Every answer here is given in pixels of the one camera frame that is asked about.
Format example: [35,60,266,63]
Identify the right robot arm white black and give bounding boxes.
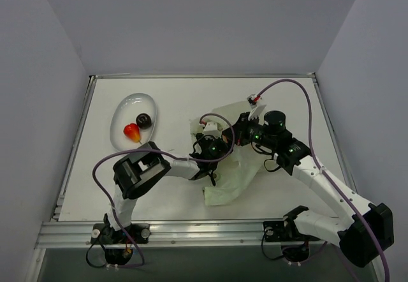
[222,111,394,267]

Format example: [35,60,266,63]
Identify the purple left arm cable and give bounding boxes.
[92,113,236,267]

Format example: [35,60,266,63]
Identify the dark purple fake plum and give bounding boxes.
[136,113,152,130]

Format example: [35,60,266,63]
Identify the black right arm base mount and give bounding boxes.
[261,220,319,266]

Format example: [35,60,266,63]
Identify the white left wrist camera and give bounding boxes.
[202,121,222,138]

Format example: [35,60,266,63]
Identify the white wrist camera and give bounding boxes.
[247,94,266,120]
[202,121,222,138]

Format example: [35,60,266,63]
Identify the aluminium front rail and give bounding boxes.
[34,215,381,249]

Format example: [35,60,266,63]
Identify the white oval ceramic plate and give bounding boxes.
[110,93,157,151]

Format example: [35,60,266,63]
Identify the red fake pear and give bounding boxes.
[123,122,141,144]

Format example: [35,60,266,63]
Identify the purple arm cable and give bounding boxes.
[254,78,390,282]
[92,113,236,267]

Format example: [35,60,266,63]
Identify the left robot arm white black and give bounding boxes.
[105,133,231,243]

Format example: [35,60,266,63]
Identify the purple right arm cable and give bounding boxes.
[254,78,390,282]

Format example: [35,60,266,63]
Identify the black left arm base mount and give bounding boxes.
[85,223,150,268]

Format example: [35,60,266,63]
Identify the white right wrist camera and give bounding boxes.
[247,94,266,120]

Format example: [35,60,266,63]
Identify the pale green plastic bag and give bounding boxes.
[190,101,265,207]

